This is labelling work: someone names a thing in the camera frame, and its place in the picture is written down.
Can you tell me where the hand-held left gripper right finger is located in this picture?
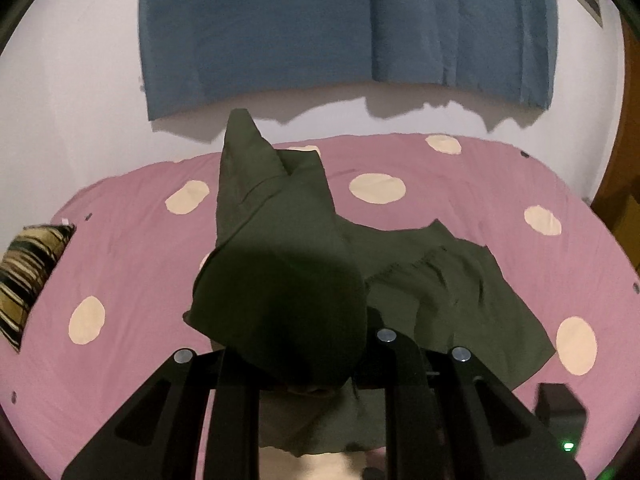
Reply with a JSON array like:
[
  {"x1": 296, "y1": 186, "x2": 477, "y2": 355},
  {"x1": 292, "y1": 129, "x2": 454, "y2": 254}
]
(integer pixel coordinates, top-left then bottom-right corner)
[{"x1": 351, "y1": 308, "x2": 586, "y2": 480}]

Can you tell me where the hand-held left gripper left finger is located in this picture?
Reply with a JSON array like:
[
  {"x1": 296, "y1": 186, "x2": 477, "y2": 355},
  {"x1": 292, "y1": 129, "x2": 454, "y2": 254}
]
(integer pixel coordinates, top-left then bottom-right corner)
[{"x1": 62, "y1": 349, "x2": 261, "y2": 480}]

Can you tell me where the olive green jacket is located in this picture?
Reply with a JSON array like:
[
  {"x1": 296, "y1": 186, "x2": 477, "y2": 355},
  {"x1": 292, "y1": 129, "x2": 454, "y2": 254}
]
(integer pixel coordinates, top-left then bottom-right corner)
[{"x1": 182, "y1": 109, "x2": 557, "y2": 458}]

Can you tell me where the pink dotted bed sheet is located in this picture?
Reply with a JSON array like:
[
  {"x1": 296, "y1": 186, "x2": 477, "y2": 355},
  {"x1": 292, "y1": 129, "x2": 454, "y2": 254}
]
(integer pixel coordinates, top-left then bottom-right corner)
[{"x1": 0, "y1": 132, "x2": 640, "y2": 480}]

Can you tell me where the wooden door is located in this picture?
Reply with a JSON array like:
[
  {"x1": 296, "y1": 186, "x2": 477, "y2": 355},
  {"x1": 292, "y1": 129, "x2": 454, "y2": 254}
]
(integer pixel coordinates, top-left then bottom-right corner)
[{"x1": 590, "y1": 10, "x2": 640, "y2": 281}]

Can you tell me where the striped brown pillow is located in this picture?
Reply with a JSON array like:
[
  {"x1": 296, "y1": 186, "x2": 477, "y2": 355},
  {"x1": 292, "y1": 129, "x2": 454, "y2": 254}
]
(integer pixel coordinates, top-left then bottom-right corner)
[{"x1": 0, "y1": 224, "x2": 77, "y2": 353}]

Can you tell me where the blue curtain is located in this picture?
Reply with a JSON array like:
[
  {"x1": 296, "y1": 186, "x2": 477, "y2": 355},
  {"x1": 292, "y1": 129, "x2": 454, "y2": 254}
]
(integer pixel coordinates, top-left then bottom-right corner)
[{"x1": 137, "y1": 0, "x2": 559, "y2": 122}]

